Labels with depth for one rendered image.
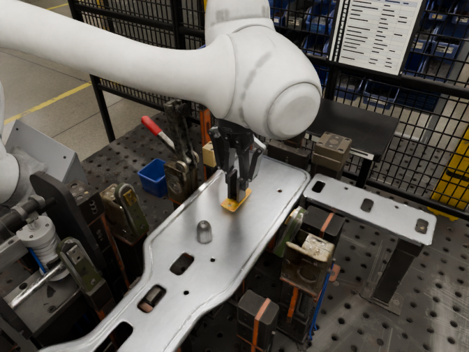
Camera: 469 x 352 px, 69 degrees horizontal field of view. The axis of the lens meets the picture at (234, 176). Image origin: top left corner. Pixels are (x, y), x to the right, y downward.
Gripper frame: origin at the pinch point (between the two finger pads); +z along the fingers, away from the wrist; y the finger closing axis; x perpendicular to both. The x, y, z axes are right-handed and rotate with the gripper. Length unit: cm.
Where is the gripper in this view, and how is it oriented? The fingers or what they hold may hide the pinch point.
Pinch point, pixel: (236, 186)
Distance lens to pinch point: 76.9
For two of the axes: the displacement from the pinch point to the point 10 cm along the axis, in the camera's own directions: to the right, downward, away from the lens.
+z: 0.0, 7.5, 6.6
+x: 5.3, -5.6, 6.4
